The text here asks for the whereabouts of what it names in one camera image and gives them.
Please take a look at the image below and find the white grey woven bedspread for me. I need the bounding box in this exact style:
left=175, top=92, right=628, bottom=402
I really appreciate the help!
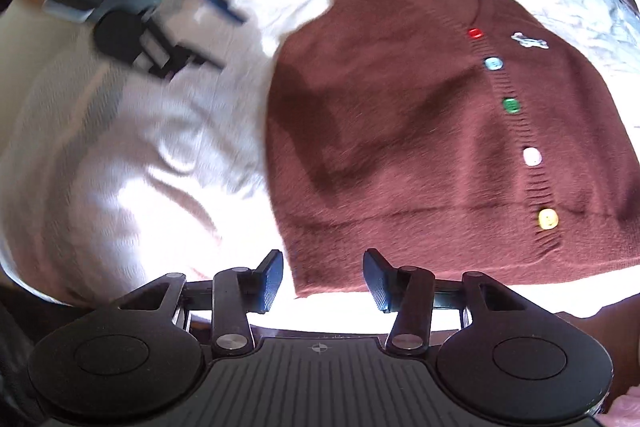
left=0, top=0, right=640, bottom=320

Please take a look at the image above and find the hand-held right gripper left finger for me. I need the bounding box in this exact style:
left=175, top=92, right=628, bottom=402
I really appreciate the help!
left=111, top=249, right=285, bottom=356

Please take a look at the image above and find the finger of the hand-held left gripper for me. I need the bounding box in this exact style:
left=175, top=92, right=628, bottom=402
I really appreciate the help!
left=167, top=38, right=227, bottom=71
left=194, top=0, right=249, bottom=26

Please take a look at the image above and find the pink bed sheet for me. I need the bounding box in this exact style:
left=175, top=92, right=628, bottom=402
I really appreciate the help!
left=602, top=393, right=640, bottom=427

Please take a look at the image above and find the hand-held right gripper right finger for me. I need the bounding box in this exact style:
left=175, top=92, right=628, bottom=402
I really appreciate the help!
left=363, top=248, right=531, bottom=354

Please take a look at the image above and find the brown knitted cardigan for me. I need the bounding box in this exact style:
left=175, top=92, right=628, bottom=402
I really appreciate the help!
left=264, top=0, right=640, bottom=300

